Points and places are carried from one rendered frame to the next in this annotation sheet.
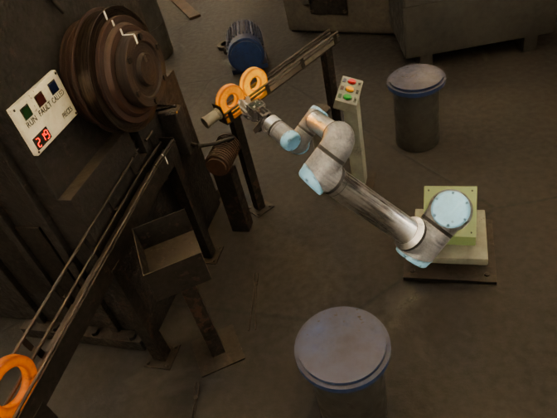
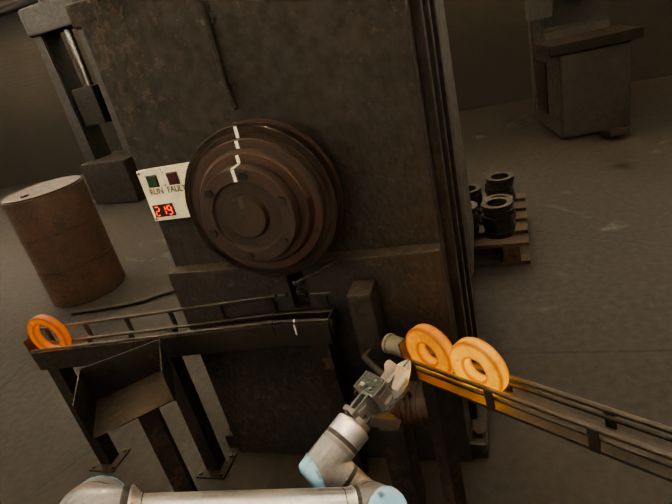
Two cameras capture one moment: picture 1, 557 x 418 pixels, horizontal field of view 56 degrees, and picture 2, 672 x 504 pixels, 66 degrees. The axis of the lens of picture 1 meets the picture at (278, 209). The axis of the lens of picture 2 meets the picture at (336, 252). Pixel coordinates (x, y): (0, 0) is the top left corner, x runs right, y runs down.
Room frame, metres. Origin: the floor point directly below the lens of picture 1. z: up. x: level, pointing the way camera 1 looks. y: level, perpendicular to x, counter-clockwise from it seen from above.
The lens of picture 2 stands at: (2.06, -1.02, 1.56)
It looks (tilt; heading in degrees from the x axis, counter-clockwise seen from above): 24 degrees down; 87
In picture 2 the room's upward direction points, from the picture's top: 14 degrees counter-clockwise
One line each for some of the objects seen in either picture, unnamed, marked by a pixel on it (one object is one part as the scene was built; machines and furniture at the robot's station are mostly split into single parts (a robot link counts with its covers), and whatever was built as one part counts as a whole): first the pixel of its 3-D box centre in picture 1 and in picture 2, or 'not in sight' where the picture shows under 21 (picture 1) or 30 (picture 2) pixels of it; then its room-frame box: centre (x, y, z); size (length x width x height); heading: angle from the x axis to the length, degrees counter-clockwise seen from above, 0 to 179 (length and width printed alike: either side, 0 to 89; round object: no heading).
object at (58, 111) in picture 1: (45, 112); (179, 191); (1.71, 0.69, 1.15); 0.26 x 0.02 x 0.18; 156
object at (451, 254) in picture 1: (449, 235); not in sight; (1.65, -0.74, 0.10); 0.32 x 0.32 x 0.04; 67
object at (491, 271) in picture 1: (448, 244); not in sight; (1.65, -0.74, 0.04); 0.40 x 0.40 x 0.08; 67
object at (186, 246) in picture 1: (195, 303); (160, 453); (1.40, 0.41, 0.36); 0.26 x 0.20 x 0.72; 11
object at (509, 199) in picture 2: not in sight; (432, 212); (2.95, 2.17, 0.22); 1.20 x 0.81 x 0.44; 154
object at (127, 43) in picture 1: (142, 70); (249, 214); (1.94, 0.37, 1.11); 0.28 x 0.06 x 0.28; 156
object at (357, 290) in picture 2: (176, 130); (368, 318); (2.20, 0.37, 0.68); 0.11 x 0.08 x 0.24; 66
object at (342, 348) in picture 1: (347, 377); not in sight; (1.01, -0.09, 0.22); 0.32 x 0.32 x 0.43
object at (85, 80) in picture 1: (121, 70); (262, 201); (1.98, 0.46, 1.11); 0.47 x 0.06 x 0.47; 156
